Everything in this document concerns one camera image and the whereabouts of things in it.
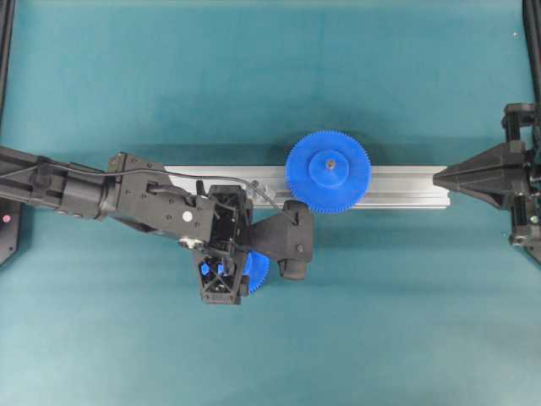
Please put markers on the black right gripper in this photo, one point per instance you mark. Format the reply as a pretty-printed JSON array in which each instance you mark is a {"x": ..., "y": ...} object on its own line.
[{"x": 521, "y": 123}]

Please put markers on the silver aluminium extrusion rail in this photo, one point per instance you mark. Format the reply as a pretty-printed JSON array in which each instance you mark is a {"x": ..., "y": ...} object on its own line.
[{"x": 391, "y": 187}]

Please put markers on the steel shaft with clear mount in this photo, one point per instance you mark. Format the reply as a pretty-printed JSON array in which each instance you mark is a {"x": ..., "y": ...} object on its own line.
[{"x": 261, "y": 194}]

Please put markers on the black right frame post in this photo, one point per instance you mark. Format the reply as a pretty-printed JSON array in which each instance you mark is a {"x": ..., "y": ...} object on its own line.
[{"x": 531, "y": 24}]

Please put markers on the large blue plastic gear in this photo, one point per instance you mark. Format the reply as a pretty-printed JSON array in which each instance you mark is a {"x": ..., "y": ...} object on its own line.
[{"x": 325, "y": 191}]

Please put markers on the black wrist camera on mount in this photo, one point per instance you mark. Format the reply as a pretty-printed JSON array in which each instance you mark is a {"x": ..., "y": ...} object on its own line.
[{"x": 286, "y": 238}]

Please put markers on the black frame post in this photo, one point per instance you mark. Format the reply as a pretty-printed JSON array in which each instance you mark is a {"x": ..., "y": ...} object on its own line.
[
  {"x": 531, "y": 24},
  {"x": 6, "y": 31}
]

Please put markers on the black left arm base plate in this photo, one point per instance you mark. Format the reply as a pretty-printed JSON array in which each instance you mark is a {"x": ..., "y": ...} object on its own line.
[{"x": 10, "y": 226}]

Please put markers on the black left frame post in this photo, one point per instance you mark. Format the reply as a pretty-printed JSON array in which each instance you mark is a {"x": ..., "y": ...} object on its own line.
[{"x": 6, "y": 31}]

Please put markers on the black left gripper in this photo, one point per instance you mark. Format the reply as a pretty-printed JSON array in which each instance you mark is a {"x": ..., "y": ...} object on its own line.
[{"x": 147, "y": 200}]

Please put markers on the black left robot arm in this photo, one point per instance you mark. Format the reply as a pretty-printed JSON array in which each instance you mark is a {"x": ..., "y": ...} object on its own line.
[{"x": 69, "y": 189}]

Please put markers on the small blue plastic gear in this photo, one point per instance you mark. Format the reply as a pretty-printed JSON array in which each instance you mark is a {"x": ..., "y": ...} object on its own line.
[{"x": 258, "y": 274}]

